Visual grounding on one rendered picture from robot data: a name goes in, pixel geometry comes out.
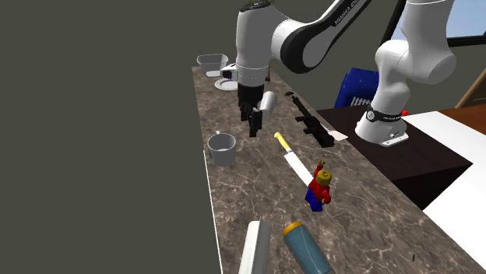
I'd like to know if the grey cup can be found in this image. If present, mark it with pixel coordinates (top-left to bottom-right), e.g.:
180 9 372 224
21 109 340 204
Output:
206 131 237 167

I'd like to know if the white card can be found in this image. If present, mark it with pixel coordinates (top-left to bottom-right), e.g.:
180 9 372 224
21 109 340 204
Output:
327 130 350 142

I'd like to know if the silver metal cylinder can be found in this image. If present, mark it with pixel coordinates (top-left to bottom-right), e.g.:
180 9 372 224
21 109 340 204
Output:
259 90 279 121

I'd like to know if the dark robot stand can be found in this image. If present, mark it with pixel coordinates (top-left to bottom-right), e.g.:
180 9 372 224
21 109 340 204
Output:
316 105 474 212

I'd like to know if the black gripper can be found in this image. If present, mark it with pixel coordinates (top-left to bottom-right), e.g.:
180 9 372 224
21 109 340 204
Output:
237 83 265 139

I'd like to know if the blue chair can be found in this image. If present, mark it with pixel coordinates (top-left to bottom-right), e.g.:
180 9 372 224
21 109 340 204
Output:
333 67 381 110

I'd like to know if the white rectangular bin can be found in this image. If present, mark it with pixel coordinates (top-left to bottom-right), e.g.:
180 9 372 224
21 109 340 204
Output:
195 53 230 79

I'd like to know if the yellow handled knife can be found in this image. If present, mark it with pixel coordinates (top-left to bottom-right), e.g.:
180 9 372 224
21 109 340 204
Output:
273 131 315 188

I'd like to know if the red blue toy figure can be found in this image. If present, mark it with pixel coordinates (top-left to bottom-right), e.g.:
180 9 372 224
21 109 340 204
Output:
304 160 333 213

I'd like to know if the black toy gun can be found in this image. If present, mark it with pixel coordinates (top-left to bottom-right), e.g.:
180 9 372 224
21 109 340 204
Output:
283 91 336 149

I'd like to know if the white table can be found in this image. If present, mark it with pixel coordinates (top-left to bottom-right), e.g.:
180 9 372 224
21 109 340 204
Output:
401 111 486 267

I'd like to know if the window with dark frame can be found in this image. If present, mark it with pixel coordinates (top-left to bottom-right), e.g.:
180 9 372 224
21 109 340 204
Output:
379 0 486 48

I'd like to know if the blue bottle with yellow cap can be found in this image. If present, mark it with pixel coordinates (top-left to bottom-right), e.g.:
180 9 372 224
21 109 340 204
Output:
281 221 336 274

